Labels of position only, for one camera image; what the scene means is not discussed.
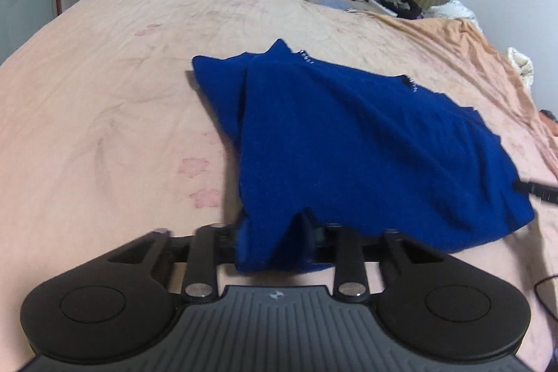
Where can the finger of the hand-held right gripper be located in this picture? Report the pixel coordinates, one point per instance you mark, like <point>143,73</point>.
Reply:
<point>540,191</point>

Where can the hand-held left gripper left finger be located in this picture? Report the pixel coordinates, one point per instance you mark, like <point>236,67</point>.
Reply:
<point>202,258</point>

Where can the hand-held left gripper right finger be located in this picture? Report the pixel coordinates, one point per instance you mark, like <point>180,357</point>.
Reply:
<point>351,258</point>

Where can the blue beaded sweater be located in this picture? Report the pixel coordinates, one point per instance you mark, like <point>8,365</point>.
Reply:
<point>348,145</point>

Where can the cream ruffled cloth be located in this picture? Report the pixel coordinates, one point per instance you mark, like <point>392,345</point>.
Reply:
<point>521,64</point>

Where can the pink bed blanket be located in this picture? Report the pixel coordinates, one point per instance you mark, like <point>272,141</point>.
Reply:
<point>109,102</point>

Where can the white patterned quilt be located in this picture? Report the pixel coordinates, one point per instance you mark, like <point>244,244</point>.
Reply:
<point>453,9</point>

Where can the black clothing pile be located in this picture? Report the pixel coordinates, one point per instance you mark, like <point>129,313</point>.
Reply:
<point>399,3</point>

